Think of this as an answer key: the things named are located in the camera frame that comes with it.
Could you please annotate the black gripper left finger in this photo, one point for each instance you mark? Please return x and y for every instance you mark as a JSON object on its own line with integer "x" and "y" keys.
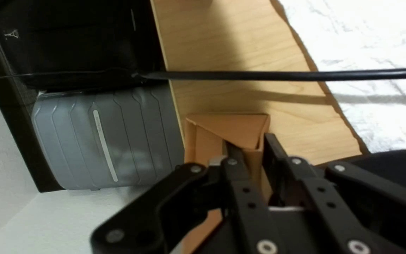
{"x": 246, "y": 202}

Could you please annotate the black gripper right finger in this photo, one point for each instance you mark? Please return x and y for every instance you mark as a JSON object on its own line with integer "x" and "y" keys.
{"x": 335, "y": 207}

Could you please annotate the brown cardboard box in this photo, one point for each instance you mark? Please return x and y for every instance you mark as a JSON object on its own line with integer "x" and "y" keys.
{"x": 226, "y": 129}

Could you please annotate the grey ribbed suitcase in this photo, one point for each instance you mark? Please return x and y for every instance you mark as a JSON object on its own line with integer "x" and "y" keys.
{"x": 133, "y": 136}

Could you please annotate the white cloth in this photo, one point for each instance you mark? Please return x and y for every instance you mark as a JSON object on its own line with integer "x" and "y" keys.
{"x": 377, "y": 47}

